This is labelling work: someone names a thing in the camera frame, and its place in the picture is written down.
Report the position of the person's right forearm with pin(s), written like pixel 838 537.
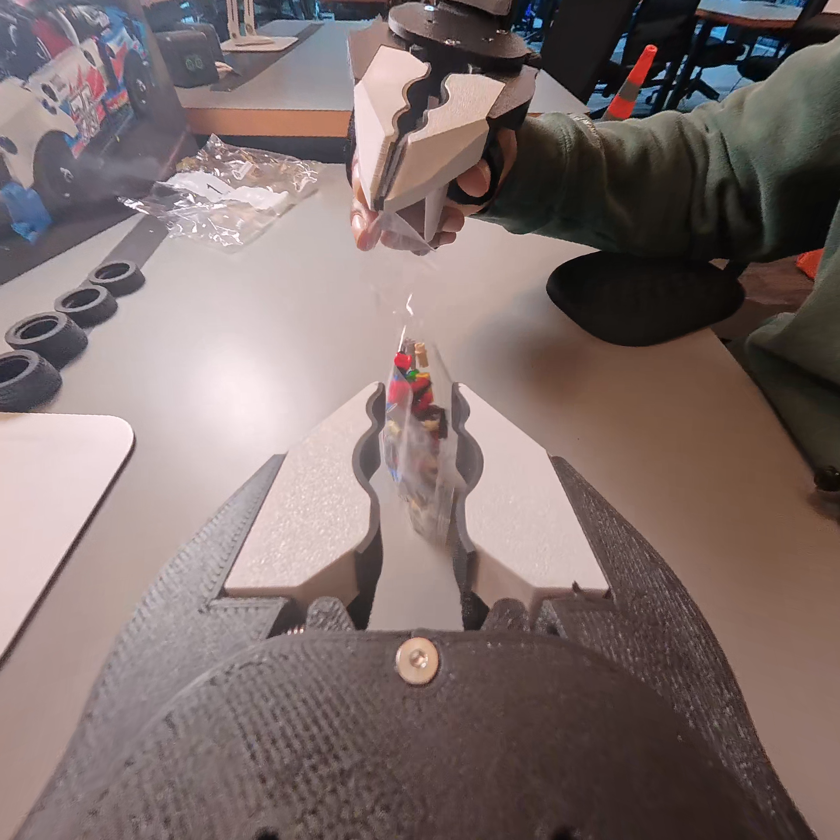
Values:
pixel 656 177

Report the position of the black office chair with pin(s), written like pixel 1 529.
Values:
pixel 682 39
pixel 590 39

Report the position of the white book stand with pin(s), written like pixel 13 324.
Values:
pixel 52 492

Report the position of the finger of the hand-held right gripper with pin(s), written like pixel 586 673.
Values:
pixel 377 111
pixel 459 131

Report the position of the wood edged background desk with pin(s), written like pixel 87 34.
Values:
pixel 289 79

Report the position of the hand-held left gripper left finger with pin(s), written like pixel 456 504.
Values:
pixel 302 525

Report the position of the black device with green lights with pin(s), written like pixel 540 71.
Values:
pixel 187 62

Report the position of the empty clear plastic bag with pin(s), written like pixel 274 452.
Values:
pixel 223 197

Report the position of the lego set box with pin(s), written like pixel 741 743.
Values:
pixel 65 98

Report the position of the orange cloth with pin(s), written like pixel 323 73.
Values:
pixel 810 264

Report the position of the clear bag of small lego pieces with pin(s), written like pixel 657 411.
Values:
pixel 420 420

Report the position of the orange cone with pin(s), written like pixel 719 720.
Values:
pixel 633 85

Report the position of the wooden stand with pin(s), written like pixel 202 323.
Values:
pixel 253 43

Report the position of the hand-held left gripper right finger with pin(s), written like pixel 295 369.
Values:
pixel 531 525

